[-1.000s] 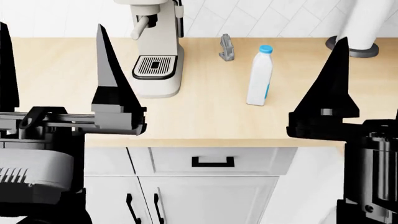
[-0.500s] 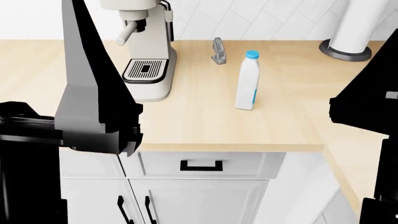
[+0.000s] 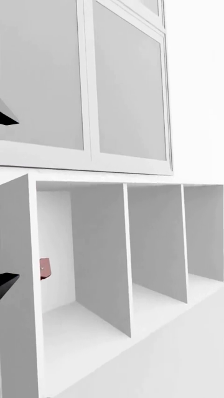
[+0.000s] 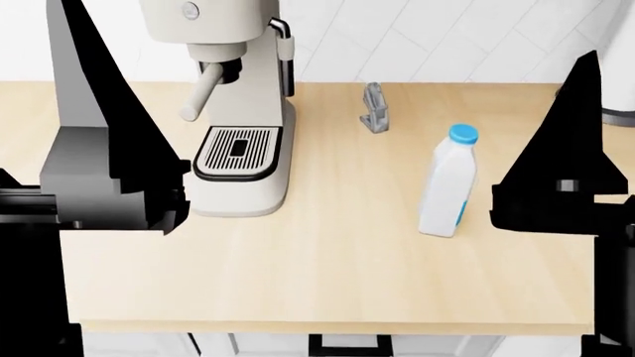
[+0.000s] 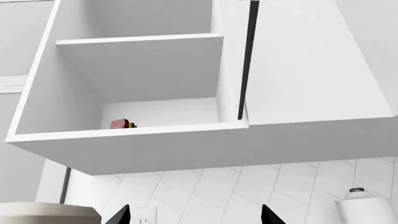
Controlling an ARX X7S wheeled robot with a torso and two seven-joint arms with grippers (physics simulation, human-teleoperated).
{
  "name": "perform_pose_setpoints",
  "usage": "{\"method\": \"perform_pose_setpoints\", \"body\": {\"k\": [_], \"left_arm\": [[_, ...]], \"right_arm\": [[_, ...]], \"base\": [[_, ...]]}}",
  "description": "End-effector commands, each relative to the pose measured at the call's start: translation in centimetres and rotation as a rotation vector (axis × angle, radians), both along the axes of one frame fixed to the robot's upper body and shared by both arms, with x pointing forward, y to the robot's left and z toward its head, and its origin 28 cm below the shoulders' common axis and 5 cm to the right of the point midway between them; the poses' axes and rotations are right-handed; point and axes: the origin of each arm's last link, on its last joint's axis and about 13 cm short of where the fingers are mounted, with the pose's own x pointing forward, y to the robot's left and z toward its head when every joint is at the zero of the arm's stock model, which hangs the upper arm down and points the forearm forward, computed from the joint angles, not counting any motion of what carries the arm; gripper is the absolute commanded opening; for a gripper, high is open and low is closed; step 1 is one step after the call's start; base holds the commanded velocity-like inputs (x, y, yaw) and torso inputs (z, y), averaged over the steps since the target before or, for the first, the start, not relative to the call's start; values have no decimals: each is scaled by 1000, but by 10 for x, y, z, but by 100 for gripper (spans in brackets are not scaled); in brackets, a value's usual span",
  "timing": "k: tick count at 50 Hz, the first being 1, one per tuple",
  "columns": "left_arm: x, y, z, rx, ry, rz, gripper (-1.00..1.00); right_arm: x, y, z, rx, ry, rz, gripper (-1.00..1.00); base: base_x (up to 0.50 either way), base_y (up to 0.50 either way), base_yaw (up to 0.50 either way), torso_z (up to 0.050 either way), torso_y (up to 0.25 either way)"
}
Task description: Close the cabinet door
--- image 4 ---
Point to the gray left gripper finger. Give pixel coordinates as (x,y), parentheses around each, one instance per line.
(74,93)

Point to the white appliance with gray base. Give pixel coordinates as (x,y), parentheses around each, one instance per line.
(620,56)

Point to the cream espresso coffee machine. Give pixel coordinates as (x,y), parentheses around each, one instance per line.
(258,93)

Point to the white base cabinet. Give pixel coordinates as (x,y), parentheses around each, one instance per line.
(446,346)

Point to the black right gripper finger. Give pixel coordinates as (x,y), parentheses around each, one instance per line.
(570,148)

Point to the white milk bottle blue cap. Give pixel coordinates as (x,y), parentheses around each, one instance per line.
(449,186)

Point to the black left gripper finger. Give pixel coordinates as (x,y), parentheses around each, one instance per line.
(134,141)

